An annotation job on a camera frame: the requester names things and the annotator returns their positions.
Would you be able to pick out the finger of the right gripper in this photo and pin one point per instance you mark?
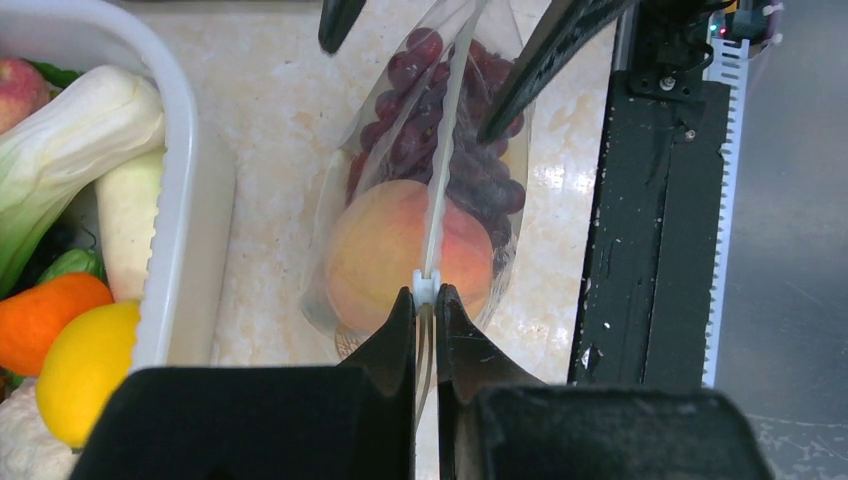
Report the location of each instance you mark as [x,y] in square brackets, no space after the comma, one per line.
[564,28]
[336,21]

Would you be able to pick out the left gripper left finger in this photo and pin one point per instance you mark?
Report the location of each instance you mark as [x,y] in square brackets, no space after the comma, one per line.
[354,420]

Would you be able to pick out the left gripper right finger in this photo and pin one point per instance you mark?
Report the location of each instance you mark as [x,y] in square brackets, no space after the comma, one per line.
[498,421]

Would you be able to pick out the peach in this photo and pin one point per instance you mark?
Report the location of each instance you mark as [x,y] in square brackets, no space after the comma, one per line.
[377,244]

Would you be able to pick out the clear zip top bag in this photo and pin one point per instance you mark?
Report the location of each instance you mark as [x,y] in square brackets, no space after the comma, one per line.
[458,22]

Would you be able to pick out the white plastic fruit basket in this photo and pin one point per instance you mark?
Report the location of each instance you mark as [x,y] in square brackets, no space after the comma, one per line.
[186,270]

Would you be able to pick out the yellow lemon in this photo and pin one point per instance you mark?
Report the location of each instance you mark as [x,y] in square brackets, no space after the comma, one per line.
[88,360]

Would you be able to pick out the white radish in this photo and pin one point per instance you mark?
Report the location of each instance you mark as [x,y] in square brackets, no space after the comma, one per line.
[127,199]

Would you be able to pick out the white bok choy stalk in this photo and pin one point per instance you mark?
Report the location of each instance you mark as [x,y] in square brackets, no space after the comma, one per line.
[104,118]

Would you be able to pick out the pink apple with leaf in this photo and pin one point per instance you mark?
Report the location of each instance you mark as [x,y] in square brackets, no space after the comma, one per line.
[23,91]

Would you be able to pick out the white cauliflower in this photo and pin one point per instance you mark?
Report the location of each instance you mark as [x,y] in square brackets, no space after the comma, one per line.
[28,450]

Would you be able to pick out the green leafy vegetable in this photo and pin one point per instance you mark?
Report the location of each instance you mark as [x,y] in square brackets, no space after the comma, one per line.
[66,247]

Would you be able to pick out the small orange tangerine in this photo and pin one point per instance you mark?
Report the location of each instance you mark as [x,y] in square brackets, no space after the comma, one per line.
[33,319]

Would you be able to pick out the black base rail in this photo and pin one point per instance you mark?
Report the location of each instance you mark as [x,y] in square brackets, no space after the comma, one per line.
[648,310]

